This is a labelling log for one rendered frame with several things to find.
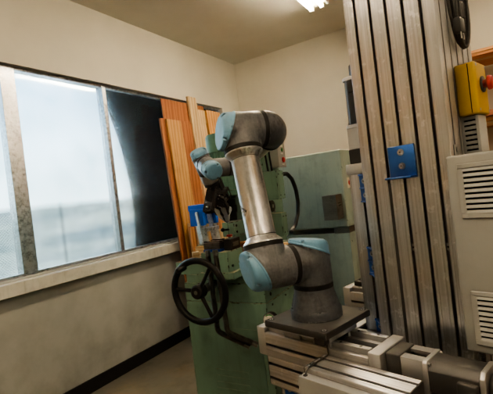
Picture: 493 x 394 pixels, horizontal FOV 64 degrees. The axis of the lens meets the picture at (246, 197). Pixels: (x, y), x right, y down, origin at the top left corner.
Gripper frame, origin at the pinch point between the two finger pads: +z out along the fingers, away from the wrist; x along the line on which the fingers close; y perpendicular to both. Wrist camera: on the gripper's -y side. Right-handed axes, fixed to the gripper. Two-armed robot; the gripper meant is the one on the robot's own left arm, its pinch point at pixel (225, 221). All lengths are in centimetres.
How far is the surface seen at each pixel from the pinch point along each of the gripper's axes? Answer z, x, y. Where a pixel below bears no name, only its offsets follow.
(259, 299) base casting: 31.3, -12.3, -16.5
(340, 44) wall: -4, 3, 285
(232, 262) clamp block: 12.6, -4.3, -13.3
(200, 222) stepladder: 43, 69, 61
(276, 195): 10.3, -10.0, 34.5
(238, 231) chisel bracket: 13.9, 3.8, 10.7
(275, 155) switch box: -4, -7, 54
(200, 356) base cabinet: 57, 23, -32
